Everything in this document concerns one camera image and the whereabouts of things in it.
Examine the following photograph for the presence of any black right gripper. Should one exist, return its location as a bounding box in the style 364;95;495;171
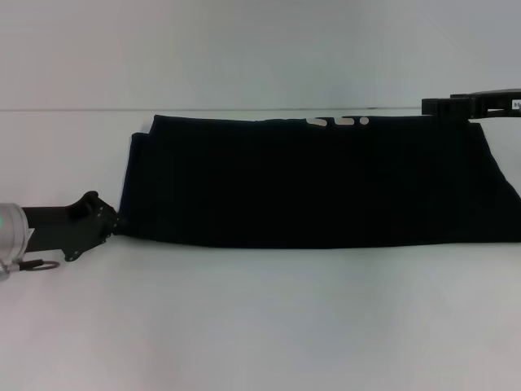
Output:
421;87;521;121

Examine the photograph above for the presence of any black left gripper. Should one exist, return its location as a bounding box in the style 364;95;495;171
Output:
20;191;130;262

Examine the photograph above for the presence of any black shirt with FREE print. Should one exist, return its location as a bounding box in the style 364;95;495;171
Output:
115;114;521;250

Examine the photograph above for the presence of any left gripper cable with plug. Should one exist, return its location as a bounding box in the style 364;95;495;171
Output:
0;259;61;282

